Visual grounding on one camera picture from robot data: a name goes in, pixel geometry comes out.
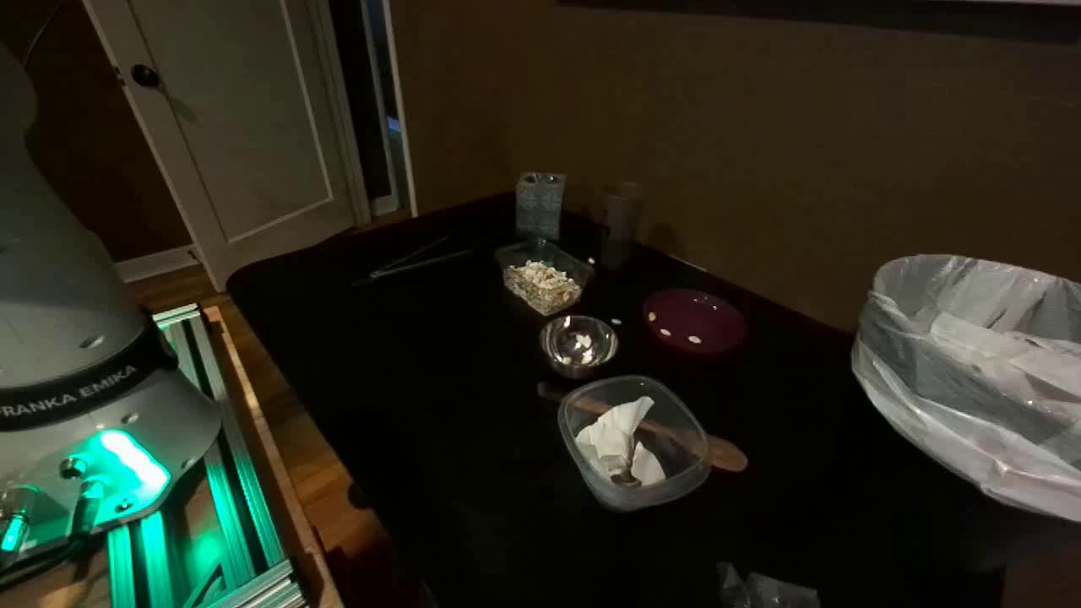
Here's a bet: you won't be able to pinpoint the wooden spoon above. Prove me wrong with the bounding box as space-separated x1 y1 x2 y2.
532 381 748 476

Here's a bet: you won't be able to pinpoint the trash bin with white bag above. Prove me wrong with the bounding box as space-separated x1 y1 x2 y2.
846 251 1081 528

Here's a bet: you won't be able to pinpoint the clear plastic lunchbox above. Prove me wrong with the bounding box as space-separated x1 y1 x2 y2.
555 372 717 512

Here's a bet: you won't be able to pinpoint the clear container with white snacks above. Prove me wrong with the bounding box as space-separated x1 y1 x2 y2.
492 236 599 320

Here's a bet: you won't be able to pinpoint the metal tongs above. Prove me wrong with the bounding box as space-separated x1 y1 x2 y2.
361 236 475 287

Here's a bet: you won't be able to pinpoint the crumpled white tissue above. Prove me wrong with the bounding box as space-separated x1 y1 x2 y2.
570 393 669 491

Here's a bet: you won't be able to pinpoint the silver metal bowl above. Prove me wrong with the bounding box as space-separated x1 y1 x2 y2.
538 311 622 381

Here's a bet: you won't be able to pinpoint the wooden side board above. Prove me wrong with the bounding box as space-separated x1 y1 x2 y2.
200 301 347 608

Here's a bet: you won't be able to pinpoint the white panel door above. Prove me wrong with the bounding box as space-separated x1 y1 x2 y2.
81 0 378 289

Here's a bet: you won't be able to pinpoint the crumpled clear plastic wrap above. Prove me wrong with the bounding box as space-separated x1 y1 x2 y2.
713 557 824 608

